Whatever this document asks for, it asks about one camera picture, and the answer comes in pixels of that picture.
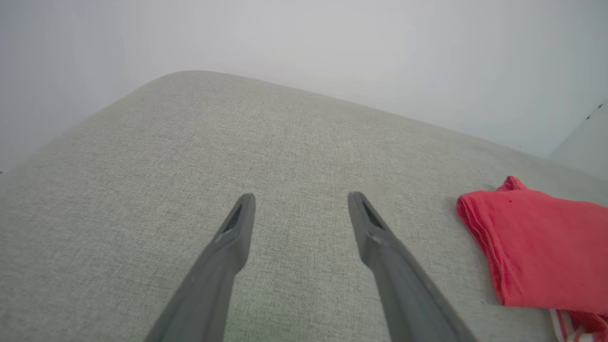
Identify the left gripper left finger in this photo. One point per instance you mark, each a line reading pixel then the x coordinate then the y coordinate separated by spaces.
pixel 209 289

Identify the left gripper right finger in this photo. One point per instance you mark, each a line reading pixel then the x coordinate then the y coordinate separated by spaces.
pixel 408 294

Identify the red plastic basket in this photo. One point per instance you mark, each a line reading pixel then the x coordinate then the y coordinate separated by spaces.
pixel 541 247

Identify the grey fabric sofa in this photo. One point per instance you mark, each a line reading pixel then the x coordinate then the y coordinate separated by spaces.
pixel 237 142

